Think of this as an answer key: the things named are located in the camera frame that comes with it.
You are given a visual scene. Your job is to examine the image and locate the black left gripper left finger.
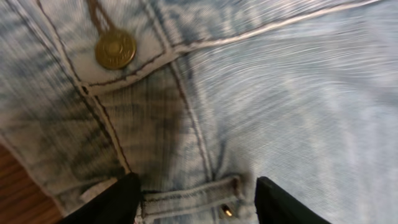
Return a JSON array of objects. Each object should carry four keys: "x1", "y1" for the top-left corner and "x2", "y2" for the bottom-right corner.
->
[{"x1": 59, "y1": 173, "x2": 142, "y2": 224}]

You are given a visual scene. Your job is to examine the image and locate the light blue denim shorts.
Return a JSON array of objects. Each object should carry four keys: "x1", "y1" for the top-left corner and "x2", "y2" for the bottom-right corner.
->
[{"x1": 1, "y1": 0, "x2": 397, "y2": 223}]

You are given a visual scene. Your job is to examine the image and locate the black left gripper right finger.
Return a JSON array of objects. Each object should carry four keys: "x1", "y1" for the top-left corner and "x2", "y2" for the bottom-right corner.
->
[{"x1": 254, "y1": 177, "x2": 330, "y2": 224}]

